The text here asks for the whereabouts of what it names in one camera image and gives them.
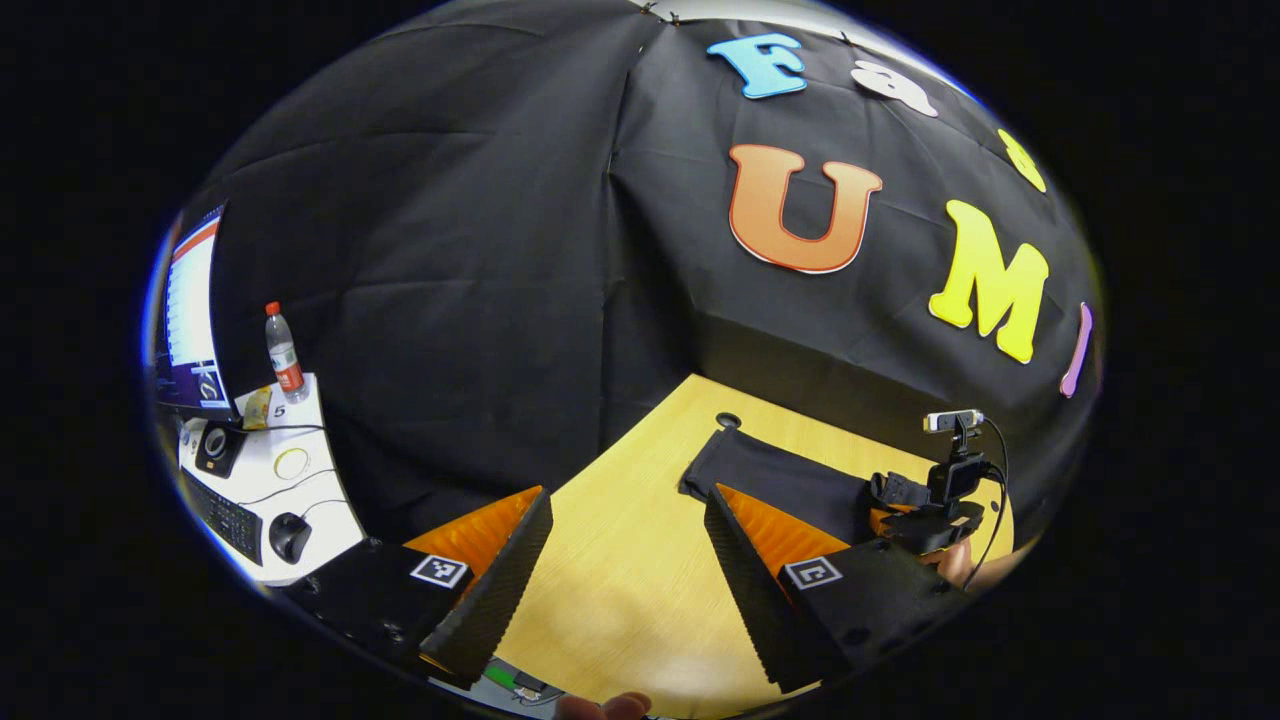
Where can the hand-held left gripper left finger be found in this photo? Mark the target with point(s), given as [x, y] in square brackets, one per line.
[500, 590]

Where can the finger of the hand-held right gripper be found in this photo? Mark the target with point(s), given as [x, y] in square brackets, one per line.
[876, 520]
[900, 490]

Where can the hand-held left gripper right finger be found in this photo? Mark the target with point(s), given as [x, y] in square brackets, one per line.
[750, 590]

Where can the black jeans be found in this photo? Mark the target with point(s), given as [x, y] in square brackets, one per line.
[780, 480]

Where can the white side desk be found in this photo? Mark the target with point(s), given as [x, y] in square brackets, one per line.
[320, 500]

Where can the black computer mouse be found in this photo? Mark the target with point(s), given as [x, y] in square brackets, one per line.
[290, 537]

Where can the white round coaster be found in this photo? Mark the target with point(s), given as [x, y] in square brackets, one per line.
[292, 463]

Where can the black keyboard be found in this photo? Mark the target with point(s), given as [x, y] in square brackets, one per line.
[225, 515]

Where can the yellow snack packet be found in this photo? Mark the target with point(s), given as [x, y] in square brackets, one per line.
[257, 408]

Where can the clear red-capped water bottle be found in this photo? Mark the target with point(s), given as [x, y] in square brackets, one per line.
[285, 360]

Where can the small black desk device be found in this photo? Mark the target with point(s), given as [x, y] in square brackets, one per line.
[218, 447]

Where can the black backdrop cloth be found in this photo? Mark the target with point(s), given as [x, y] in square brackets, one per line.
[450, 250]

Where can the computer monitor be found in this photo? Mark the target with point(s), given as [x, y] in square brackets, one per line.
[190, 300]

